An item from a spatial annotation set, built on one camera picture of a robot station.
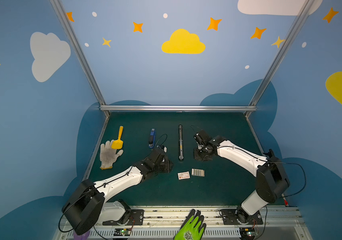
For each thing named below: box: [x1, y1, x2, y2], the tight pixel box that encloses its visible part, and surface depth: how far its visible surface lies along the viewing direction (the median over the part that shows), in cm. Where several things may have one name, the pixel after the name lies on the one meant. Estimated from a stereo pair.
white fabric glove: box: [100, 139, 124, 170], surface depth 98 cm
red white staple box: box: [177, 171, 191, 180], surface depth 90 cm
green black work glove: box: [173, 209, 207, 240], surface depth 72 cm
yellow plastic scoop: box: [111, 125, 124, 150], surface depth 106 cm
